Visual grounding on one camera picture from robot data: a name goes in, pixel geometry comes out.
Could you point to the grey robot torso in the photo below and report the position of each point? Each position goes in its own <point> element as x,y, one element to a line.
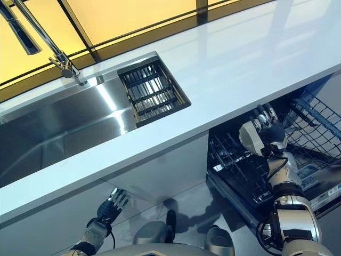
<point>160,252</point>

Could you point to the chrome kitchen faucet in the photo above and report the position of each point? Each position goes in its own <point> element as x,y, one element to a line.
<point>40,32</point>

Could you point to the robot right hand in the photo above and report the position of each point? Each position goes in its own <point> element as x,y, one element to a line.
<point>274,133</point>

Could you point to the robot right leg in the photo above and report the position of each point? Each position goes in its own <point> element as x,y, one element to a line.
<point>221,240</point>

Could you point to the dark window frame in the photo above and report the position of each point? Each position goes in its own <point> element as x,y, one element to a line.
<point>202,8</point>

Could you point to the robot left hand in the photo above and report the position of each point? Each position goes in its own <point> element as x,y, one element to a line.
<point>108,209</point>

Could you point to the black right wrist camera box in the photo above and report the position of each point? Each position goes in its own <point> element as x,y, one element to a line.
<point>269,151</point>

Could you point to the stainless steel sink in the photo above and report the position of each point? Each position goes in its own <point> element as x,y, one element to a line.
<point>66,120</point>

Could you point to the dishwasher door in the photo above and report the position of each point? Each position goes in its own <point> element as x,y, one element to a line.
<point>327,192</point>

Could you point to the cream round plate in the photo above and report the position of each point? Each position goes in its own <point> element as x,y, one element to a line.
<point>250,138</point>

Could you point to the black dish drainer basket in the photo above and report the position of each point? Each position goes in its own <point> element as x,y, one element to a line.
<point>155,93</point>

